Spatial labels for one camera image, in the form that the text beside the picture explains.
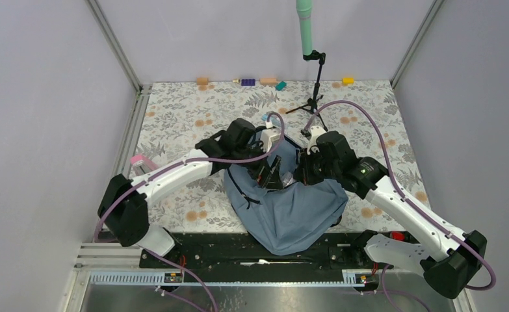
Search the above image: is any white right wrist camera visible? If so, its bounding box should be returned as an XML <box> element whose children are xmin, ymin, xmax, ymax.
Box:
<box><xmin>301</xmin><ymin>125</ymin><xmax>327</xmax><ymax>155</ymax></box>

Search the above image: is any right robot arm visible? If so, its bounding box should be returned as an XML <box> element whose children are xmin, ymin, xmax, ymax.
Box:
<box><xmin>294</xmin><ymin>126</ymin><xmax>488</xmax><ymax>299</ymax></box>

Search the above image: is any aluminium frame rail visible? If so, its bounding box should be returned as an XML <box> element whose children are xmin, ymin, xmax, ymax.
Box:
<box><xmin>86</xmin><ymin>0</ymin><xmax>153</xmax><ymax>242</ymax></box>
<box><xmin>390</xmin><ymin>0</ymin><xmax>446</xmax><ymax>90</ymax></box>

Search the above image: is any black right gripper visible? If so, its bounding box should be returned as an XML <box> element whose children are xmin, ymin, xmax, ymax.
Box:
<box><xmin>293</xmin><ymin>145</ymin><xmax>341</xmax><ymax>185</ymax></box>

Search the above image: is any pink transparent pencil case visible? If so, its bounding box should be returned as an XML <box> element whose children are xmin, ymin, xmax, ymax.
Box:
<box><xmin>130</xmin><ymin>154</ymin><xmax>158</xmax><ymax>176</ymax></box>

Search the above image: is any aluminium frame rail right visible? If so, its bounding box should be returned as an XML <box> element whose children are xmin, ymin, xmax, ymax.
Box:
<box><xmin>390</xmin><ymin>0</ymin><xmax>446</xmax><ymax>90</ymax></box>

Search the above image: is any mint green microphone handle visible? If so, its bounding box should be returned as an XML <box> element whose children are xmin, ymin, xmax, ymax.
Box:
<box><xmin>296</xmin><ymin>0</ymin><xmax>313</xmax><ymax>57</ymax></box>

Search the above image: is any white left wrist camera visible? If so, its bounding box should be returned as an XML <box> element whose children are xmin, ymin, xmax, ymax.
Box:
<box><xmin>260</xmin><ymin>121</ymin><xmax>281</xmax><ymax>153</ymax></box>

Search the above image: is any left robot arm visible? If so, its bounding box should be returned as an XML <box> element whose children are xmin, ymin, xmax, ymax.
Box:
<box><xmin>94</xmin><ymin>118</ymin><xmax>285</xmax><ymax>267</ymax></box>

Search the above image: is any red black small toy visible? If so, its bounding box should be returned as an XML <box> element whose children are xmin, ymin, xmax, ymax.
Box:
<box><xmin>389</xmin><ymin>231</ymin><xmax>406</xmax><ymax>241</ymax></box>

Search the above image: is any light blue glue tube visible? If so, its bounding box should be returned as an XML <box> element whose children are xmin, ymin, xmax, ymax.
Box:
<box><xmin>261</xmin><ymin>114</ymin><xmax>272</xmax><ymax>122</ymax></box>

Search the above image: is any black mini tripod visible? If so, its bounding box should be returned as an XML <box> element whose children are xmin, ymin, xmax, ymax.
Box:
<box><xmin>285</xmin><ymin>50</ymin><xmax>328</xmax><ymax>131</ymax></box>

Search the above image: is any long tan wooden block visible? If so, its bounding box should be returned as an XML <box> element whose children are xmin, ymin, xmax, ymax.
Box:
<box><xmin>259</xmin><ymin>77</ymin><xmax>278</xmax><ymax>86</ymax></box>

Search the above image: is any blue grey backpack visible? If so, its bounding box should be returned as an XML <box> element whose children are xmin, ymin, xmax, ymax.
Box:
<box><xmin>223</xmin><ymin>131</ymin><xmax>350</xmax><ymax>257</ymax></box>

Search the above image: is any teal toy block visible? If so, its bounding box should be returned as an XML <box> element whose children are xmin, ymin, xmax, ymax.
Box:
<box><xmin>275</xmin><ymin>81</ymin><xmax>287</xmax><ymax>91</ymax></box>

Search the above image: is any white slotted cable duct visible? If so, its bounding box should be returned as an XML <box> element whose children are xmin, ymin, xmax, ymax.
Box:
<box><xmin>89</xmin><ymin>268</ymin><xmax>367</xmax><ymax>288</ymax></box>

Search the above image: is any yellow toy block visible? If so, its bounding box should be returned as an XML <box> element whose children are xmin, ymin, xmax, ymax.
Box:
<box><xmin>342</xmin><ymin>77</ymin><xmax>355</xmax><ymax>85</ymax></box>

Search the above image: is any small tan wooden block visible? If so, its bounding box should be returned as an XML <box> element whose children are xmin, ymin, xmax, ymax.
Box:
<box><xmin>196</xmin><ymin>77</ymin><xmax>209</xmax><ymax>86</ymax></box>

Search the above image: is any purple toy brick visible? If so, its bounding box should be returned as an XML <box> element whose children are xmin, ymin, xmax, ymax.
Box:
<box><xmin>241</xmin><ymin>79</ymin><xmax>256</xmax><ymax>86</ymax></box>

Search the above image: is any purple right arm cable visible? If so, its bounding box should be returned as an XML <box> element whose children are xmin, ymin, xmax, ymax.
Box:
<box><xmin>304</xmin><ymin>99</ymin><xmax>497</xmax><ymax>291</ymax></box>

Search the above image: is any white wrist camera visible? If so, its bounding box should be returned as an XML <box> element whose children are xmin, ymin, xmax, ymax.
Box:
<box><xmin>301</xmin><ymin>125</ymin><xmax>327</xmax><ymax>155</ymax></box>
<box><xmin>260</xmin><ymin>121</ymin><xmax>281</xmax><ymax>153</ymax></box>

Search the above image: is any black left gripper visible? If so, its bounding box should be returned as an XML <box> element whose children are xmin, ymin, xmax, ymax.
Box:
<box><xmin>234</xmin><ymin>139</ymin><xmax>284</xmax><ymax>190</ymax></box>

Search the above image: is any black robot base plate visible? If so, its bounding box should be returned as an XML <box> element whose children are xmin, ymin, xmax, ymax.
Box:
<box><xmin>97</xmin><ymin>231</ymin><xmax>414</xmax><ymax>281</ymax></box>

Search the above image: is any aluminium frame rail left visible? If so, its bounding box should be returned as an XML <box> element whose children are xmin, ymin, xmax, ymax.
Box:
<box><xmin>86</xmin><ymin>0</ymin><xmax>153</xmax><ymax>242</ymax></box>

